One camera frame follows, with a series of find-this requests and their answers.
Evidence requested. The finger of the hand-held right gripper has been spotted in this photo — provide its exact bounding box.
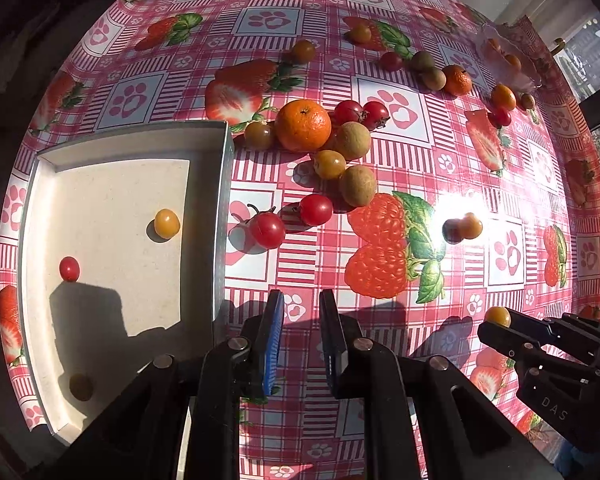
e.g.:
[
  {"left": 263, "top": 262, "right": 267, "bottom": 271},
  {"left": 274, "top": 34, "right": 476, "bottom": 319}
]
[
  {"left": 507, "top": 307, "right": 600, "bottom": 350},
  {"left": 477, "top": 322, "right": 600, "bottom": 380}
]

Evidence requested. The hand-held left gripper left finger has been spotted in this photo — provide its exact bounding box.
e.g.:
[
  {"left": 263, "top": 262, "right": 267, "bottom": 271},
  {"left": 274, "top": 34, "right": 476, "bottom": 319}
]
[{"left": 32, "top": 289, "right": 286, "bottom": 480}]

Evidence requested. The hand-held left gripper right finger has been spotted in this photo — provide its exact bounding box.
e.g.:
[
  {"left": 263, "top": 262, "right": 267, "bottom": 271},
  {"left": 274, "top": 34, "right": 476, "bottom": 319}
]
[{"left": 319, "top": 289, "right": 563, "bottom": 480}]

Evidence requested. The white tray with metal rim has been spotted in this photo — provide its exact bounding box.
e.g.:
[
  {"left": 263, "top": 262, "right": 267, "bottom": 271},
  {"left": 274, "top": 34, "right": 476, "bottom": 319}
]
[{"left": 17, "top": 120, "right": 237, "bottom": 447}]

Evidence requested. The red cherry tomato with stem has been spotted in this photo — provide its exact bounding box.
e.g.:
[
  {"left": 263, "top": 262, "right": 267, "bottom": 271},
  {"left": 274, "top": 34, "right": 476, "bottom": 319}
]
[{"left": 246, "top": 204, "right": 286, "bottom": 250}]

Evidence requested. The pink strawberry print tablecloth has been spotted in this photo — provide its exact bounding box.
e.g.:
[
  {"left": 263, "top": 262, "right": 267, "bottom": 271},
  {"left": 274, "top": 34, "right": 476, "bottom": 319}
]
[{"left": 0, "top": 0, "right": 600, "bottom": 480}]

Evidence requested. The large orange mandarin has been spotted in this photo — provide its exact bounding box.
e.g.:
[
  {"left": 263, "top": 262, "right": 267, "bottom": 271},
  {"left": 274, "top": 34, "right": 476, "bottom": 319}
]
[{"left": 274, "top": 99, "right": 333, "bottom": 153}]

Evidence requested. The small orange mandarin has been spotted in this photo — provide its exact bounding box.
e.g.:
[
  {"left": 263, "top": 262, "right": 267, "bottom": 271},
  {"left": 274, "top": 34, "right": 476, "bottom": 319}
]
[{"left": 442, "top": 64, "right": 474, "bottom": 97}]

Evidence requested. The clear plastic bowl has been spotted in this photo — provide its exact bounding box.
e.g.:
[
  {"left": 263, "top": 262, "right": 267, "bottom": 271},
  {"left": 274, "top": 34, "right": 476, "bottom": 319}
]
[{"left": 476, "top": 23, "right": 545, "bottom": 92}]

